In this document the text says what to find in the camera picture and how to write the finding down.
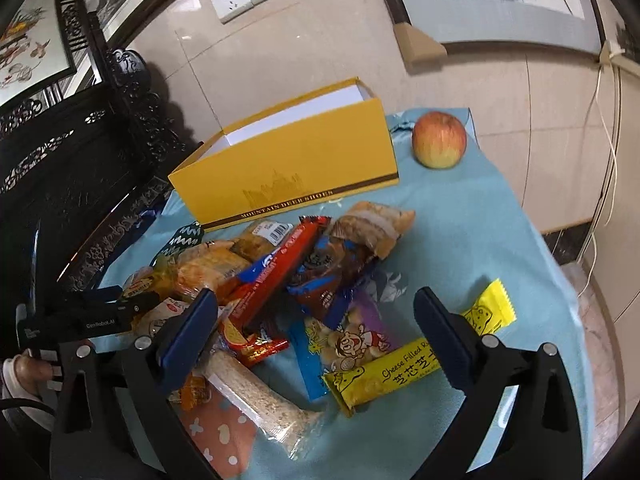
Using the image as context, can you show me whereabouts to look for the dark carved wooden screen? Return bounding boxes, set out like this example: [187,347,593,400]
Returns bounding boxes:
[0,0,203,306]

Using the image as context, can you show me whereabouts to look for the purple cartoon biscuit packet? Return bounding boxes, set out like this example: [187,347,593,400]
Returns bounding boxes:
[289,295,401,402]

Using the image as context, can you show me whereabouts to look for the bread with barcode label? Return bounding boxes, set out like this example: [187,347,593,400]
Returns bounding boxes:
[232,220,293,261]

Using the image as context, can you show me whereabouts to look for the person's left forearm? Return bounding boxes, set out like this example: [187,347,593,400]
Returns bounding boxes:
[0,360,56,433]

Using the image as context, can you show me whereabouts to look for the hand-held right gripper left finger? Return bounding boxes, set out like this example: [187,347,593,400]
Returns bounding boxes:
[50,288,221,480]

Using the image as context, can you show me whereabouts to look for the person's left hand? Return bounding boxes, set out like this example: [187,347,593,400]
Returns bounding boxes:
[11,352,55,387]

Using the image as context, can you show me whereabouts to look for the yellow cardboard box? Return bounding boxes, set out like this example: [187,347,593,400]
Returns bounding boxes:
[167,76,400,233]

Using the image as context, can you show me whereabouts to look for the black cable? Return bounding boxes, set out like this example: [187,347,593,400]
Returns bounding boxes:
[0,396,57,417]

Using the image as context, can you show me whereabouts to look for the cardboard corner protector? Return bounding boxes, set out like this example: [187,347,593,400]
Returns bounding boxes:
[393,22,447,65]

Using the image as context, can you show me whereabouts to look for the green black zigzag packet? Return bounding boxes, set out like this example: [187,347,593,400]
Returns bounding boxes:
[152,221,205,266]

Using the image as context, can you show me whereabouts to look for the blue chocolate cookie packet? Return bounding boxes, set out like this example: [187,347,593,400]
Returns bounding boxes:
[286,232,381,331]

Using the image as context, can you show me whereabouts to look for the beige round cake packet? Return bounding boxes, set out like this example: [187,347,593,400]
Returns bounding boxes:
[131,297,201,341]

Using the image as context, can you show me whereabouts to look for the white cable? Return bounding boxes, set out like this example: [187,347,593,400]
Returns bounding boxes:
[575,40,627,266]

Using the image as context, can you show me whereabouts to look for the red yellow apple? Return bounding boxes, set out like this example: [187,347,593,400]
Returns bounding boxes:
[411,111,467,169]

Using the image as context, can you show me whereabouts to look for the long red snack packet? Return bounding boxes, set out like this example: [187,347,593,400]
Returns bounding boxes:
[220,215,333,331]

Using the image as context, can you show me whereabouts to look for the clear wrapped oat bar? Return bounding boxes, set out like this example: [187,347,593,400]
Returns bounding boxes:
[192,350,328,461]

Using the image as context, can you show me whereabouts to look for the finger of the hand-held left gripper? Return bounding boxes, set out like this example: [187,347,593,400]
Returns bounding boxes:
[59,286,124,308]
[120,292,162,317]

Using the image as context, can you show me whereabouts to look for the small orange candy packet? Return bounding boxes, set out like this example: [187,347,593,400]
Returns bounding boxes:
[169,372,211,411]

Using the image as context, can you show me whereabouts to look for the light blue printed cloth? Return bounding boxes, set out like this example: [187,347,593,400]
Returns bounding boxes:
[92,107,596,480]

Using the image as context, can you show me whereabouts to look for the clear wrapped layered pastry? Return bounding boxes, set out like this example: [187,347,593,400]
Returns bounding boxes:
[327,201,417,261]

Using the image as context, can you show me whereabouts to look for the red orange-slice print packet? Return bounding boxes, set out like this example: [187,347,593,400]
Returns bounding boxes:
[217,315,291,367]

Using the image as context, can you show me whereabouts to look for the yellow cheese stick packet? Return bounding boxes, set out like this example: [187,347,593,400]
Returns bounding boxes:
[322,278,517,418]

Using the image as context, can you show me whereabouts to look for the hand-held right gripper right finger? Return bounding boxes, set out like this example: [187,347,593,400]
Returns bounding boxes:
[412,286,583,480]

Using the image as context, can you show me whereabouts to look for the orange white-spotted packet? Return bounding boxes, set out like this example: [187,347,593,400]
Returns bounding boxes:
[177,390,261,480]

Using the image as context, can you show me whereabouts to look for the large grey framed painting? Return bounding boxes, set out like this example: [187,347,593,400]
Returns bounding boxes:
[367,0,608,56]

